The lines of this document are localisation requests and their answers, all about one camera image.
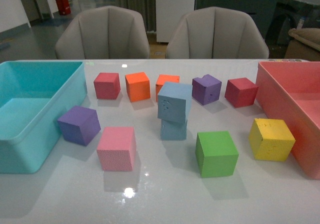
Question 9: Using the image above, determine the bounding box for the light blue foam cube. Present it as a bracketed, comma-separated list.
[160, 119, 188, 141]
[157, 81, 193, 124]

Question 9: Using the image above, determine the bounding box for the right orange foam cube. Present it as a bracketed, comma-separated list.
[155, 74, 180, 102]

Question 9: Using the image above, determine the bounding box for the orange foam cube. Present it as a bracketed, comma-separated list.
[125, 72, 151, 103]
[155, 74, 180, 102]

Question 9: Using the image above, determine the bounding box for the left orange foam cube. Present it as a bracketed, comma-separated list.
[125, 72, 151, 103]

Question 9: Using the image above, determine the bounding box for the notched purple foam cube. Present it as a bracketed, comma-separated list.
[192, 74, 222, 106]

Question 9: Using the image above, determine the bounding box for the magenta red foam cube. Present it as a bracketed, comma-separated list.
[93, 72, 121, 100]

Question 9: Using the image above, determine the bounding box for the pink foam cube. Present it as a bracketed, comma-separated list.
[96, 126, 136, 172]

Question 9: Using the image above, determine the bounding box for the green foam cube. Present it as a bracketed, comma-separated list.
[195, 131, 239, 178]

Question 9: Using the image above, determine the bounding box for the dark red foam cube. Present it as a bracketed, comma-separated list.
[224, 77, 259, 108]

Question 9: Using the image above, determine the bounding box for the right beige chair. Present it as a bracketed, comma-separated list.
[165, 7, 269, 59]

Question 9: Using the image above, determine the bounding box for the beige chair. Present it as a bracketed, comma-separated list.
[55, 5, 150, 60]
[165, 7, 269, 59]

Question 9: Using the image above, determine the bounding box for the left beige chair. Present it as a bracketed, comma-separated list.
[55, 5, 150, 60]

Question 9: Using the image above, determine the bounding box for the white cabinet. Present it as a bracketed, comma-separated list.
[155, 0, 196, 43]

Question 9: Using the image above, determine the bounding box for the grey curtain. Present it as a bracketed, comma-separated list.
[115, 0, 157, 32]

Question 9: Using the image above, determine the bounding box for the yellow foam cube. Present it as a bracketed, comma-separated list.
[248, 118, 296, 162]

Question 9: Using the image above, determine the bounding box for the teal plastic bin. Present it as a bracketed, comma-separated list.
[0, 60, 87, 174]

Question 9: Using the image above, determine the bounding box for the pink plastic bin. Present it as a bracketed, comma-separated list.
[255, 61, 320, 180]

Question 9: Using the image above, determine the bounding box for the red box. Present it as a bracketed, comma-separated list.
[55, 0, 71, 16]

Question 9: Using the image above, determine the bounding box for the beige sofa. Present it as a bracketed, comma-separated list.
[284, 28, 320, 62]

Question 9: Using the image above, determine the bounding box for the dark grey appliance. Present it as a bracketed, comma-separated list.
[265, 0, 320, 50]

